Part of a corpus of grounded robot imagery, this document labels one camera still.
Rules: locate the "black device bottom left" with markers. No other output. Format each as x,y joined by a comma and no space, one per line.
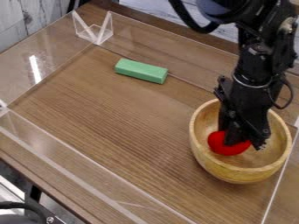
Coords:
34,214

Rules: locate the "red plush fruit green leaf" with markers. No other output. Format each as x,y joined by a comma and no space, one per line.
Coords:
222,149

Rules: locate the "clear acrylic tray wall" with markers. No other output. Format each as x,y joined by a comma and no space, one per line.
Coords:
100,196

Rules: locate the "clear acrylic corner bracket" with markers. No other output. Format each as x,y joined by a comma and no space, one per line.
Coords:
96,34

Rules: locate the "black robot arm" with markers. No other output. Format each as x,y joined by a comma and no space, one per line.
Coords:
266,25

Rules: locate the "light wooden bowl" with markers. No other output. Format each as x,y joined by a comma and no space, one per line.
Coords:
251,166

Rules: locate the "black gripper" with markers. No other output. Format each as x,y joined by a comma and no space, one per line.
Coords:
243,111

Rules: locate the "green rectangular block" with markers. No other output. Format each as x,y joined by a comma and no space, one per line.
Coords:
142,71

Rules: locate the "black table leg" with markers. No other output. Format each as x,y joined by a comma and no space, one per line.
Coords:
35,193

